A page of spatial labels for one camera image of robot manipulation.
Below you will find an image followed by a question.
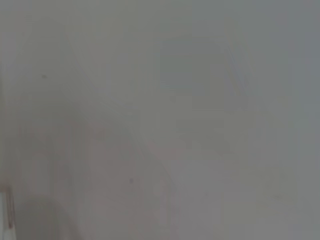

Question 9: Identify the clear glass dispenser jar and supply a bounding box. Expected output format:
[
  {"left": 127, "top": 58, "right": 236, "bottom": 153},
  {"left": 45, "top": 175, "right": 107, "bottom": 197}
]
[{"left": 0, "top": 184, "right": 15, "bottom": 240}]

